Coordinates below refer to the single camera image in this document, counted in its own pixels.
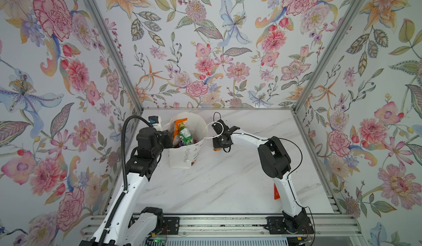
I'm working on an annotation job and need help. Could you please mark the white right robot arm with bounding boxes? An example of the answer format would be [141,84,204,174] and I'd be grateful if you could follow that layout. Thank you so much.
[212,119,315,235]

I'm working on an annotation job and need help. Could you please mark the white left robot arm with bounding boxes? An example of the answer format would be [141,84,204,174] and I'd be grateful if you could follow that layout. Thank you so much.
[80,127,173,246]

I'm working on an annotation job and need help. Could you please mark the red orange snack packet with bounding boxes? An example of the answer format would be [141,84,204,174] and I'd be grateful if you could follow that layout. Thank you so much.
[274,185,280,200]

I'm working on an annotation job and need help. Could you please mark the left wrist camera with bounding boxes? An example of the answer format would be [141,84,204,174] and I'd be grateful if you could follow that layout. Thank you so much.
[148,115,162,131]

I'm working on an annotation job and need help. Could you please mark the purple Fox's berries candy bag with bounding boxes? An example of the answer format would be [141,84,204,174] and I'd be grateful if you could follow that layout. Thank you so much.
[173,141,184,148]

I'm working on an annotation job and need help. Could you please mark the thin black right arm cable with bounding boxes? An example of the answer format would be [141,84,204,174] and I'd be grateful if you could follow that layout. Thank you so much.
[212,111,317,246]

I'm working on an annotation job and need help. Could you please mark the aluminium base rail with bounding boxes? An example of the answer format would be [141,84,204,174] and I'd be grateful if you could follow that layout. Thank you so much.
[82,208,366,246]

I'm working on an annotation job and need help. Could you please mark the orange Fox's fruits candy bag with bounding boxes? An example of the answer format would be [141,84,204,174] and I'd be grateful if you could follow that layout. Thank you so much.
[173,118,188,145]

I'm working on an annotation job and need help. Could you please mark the black corrugated cable conduit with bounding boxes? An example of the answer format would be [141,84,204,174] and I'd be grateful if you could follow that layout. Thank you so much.
[97,115,153,246]

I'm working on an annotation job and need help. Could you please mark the white paper gift bag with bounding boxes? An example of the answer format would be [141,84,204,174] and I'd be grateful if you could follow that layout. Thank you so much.
[165,112,222,169]

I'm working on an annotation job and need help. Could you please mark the green Fox's spring tea bag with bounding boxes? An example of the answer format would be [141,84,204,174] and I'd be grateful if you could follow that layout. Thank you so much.
[180,125,194,146]

